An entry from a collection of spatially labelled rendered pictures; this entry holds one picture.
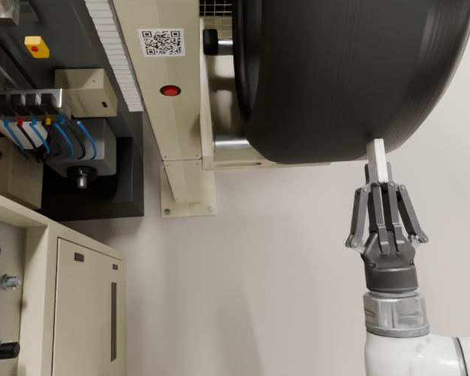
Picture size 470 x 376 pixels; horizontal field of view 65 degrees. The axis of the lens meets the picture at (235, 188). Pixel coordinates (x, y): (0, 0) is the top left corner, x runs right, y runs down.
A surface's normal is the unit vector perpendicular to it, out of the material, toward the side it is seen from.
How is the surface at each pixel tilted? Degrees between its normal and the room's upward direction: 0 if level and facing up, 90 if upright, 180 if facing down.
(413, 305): 8
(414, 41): 47
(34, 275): 0
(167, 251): 0
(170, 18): 90
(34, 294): 0
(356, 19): 41
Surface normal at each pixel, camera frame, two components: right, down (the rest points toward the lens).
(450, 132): 0.08, -0.27
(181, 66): 0.08, 0.96
